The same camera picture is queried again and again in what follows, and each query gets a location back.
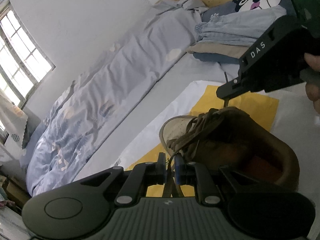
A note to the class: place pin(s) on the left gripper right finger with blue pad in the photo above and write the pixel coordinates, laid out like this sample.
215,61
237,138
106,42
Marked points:
196,175

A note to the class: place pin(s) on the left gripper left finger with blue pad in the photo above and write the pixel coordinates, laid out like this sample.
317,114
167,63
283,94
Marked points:
139,179

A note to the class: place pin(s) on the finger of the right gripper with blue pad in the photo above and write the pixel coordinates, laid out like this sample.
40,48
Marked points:
230,90

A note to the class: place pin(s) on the beige brown sneaker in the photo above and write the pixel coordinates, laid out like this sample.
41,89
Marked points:
234,139

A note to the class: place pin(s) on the person right hand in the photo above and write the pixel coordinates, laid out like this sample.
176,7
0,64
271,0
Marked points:
312,84

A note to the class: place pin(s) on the white yellow plastic mailer bag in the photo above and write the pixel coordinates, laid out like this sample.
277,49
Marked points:
198,98

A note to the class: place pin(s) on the folded beige garment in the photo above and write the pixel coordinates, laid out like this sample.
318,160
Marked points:
215,48

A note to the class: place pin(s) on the folded light blue jeans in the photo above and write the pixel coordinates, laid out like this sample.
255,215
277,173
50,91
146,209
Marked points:
239,28

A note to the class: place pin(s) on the blue printed bed sheet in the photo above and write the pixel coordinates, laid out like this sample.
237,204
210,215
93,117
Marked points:
296,123

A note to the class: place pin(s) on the panda print pillow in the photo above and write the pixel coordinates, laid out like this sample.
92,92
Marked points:
246,5

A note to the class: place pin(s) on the crumpled blue duvet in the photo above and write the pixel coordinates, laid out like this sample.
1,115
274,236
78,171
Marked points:
112,87

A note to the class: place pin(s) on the patterned window curtain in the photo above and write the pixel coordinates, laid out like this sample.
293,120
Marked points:
13,119

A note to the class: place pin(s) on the window with bars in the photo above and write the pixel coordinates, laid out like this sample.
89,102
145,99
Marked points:
24,65

